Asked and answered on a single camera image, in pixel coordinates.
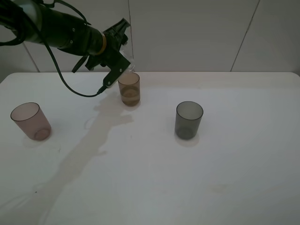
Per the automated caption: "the grey translucent right cup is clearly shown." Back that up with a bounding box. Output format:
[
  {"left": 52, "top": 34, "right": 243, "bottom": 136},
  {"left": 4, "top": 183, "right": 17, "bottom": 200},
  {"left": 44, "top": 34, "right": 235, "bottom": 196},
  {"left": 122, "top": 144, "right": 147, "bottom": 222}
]
[{"left": 174, "top": 101, "right": 204, "bottom": 140}]

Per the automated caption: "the black camera cable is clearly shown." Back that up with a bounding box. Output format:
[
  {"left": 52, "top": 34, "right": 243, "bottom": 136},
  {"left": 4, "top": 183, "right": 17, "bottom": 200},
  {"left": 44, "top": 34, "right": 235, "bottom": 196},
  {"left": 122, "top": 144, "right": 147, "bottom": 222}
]
[{"left": 0, "top": 0, "right": 106, "bottom": 97}]

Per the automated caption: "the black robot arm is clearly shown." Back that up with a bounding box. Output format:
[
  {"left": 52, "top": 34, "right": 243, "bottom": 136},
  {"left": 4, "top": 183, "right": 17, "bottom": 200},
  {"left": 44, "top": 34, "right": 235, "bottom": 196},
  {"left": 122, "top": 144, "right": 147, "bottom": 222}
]
[{"left": 0, "top": 0, "right": 130, "bottom": 72}]

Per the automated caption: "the pink translucent left cup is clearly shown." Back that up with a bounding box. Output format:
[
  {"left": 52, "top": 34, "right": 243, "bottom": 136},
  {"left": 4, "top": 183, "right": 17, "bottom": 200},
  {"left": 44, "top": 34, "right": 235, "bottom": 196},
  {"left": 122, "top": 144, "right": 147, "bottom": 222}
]
[{"left": 10, "top": 102, "right": 52, "bottom": 141}]

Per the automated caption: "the clear plastic water bottle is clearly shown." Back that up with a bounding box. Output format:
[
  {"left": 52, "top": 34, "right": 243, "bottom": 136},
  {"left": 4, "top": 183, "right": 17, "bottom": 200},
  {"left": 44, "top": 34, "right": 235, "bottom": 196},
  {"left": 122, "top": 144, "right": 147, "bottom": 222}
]
[{"left": 120, "top": 45, "right": 135, "bottom": 73}]

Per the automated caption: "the brown translucent middle cup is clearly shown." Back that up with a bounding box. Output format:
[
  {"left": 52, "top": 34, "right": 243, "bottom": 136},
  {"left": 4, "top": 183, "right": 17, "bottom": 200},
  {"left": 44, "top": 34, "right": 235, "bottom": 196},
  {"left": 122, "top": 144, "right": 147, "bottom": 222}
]
[{"left": 118, "top": 72, "right": 140, "bottom": 107}]

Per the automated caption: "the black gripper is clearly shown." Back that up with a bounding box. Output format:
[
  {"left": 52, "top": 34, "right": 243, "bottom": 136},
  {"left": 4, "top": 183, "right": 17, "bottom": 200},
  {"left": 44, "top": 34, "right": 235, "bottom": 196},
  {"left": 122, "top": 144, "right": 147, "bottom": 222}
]
[{"left": 71, "top": 18, "right": 131, "bottom": 73}]

